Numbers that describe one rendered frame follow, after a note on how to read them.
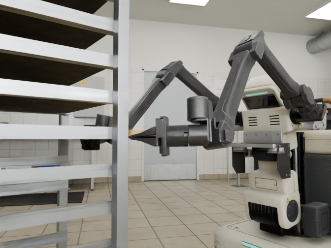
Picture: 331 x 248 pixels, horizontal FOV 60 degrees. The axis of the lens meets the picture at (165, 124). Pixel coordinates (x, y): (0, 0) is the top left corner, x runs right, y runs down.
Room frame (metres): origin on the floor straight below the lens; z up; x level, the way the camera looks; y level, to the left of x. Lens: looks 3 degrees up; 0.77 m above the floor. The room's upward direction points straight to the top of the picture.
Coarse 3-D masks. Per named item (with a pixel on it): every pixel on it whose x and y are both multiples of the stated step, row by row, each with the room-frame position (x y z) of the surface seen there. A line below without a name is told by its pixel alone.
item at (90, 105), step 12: (0, 96) 0.62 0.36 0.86; (12, 96) 0.62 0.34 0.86; (0, 108) 0.87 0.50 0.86; (12, 108) 0.87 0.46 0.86; (24, 108) 0.87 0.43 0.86; (36, 108) 0.87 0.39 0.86; (48, 108) 0.87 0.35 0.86; (60, 108) 0.87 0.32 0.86; (72, 108) 0.87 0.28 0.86; (84, 108) 0.87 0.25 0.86
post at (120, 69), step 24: (120, 0) 0.69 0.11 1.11; (120, 24) 0.69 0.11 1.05; (120, 48) 0.69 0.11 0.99; (120, 72) 0.69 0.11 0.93; (120, 96) 0.69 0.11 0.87; (120, 120) 0.69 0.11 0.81; (120, 144) 0.69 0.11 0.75; (120, 168) 0.69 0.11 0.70; (120, 192) 0.69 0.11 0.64; (120, 216) 0.69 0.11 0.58; (120, 240) 0.69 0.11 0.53
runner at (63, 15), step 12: (0, 0) 0.56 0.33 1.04; (12, 0) 0.57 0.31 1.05; (24, 0) 0.59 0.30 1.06; (36, 0) 0.60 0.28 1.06; (24, 12) 0.60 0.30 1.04; (36, 12) 0.60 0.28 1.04; (48, 12) 0.61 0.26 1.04; (60, 12) 0.63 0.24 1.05; (72, 12) 0.65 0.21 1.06; (84, 12) 0.66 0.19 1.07; (72, 24) 0.66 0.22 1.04; (84, 24) 0.66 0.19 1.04; (96, 24) 0.68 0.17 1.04; (108, 24) 0.70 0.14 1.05
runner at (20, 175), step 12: (24, 168) 0.59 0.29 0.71; (36, 168) 0.60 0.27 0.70; (48, 168) 0.62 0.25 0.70; (60, 168) 0.63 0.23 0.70; (72, 168) 0.65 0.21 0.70; (84, 168) 0.67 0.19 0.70; (96, 168) 0.68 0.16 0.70; (108, 168) 0.70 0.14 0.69; (0, 180) 0.57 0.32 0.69; (12, 180) 0.58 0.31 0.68; (24, 180) 0.59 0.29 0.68; (36, 180) 0.61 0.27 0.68; (48, 180) 0.62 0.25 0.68
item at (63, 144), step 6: (60, 120) 1.05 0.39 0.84; (66, 120) 1.06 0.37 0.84; (60, 144) 1.05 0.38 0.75; (66, 144) 1.06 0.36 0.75; (60, 150) 1.05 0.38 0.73; (66, 150) 1.06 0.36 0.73; (60, 180) 1.05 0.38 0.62; (60, 192) 1.05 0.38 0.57; (66, 192) 1.06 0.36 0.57; (60, 198) 1.05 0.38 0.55; (66, 198) 1.06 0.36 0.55; (60, 204) 1.05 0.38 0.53; (66, 204) 1.06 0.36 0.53; (60, 222) 1.05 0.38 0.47; (66, 222) 1.06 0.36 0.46; (60, 228) 1.05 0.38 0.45; (66, 228) 1.06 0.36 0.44; (60, 246) 1.05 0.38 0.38
